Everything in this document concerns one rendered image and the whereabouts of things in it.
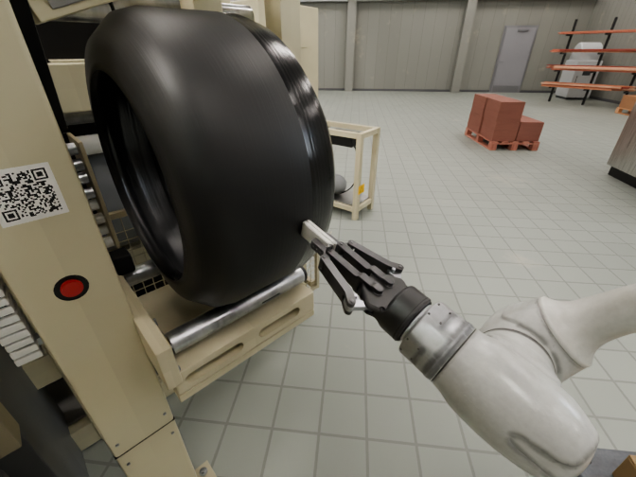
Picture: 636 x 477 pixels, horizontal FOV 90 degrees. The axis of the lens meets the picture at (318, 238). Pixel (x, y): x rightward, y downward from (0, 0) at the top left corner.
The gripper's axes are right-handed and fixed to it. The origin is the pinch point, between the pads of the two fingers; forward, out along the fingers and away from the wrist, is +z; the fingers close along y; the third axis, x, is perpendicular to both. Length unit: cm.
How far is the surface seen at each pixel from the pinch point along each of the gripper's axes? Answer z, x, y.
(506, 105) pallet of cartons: 131, 81, -533
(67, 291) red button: 20.0, 11.0, 33.5
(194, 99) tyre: 14.4, -18.8, 12.8
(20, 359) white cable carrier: 19, 20, 43
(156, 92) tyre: 18.4, -18.6, 15.9
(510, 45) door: 464, 81, -1409
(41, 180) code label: 24.9, -6.0, 30.5
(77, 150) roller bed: 63, 10, 21
